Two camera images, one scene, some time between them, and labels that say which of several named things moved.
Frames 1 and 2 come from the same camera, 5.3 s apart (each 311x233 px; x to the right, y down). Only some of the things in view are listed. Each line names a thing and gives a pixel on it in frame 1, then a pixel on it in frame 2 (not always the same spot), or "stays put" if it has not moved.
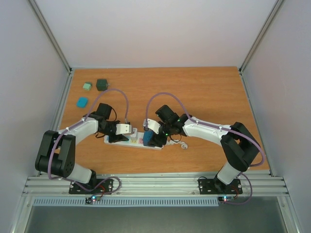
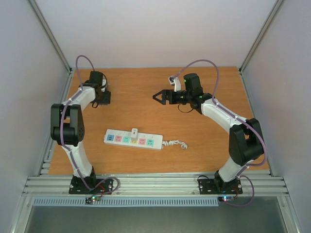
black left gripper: [120, 138] → [107, 99]
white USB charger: [134, 134] stays put
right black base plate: [215, 186] stays put
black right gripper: [158, 141] → [169, 93]
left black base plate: [106, 187] stays put
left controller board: [93, 198] stays put
